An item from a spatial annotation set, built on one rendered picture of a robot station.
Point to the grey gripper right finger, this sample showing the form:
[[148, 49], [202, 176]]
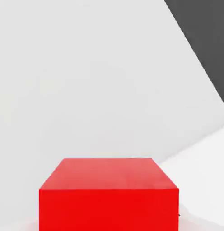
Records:
[[184, 222]]

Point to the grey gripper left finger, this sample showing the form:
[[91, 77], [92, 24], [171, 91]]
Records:
[[35, 227]]

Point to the small red cube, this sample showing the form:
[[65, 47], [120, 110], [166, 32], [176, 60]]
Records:
[[108, 207]]

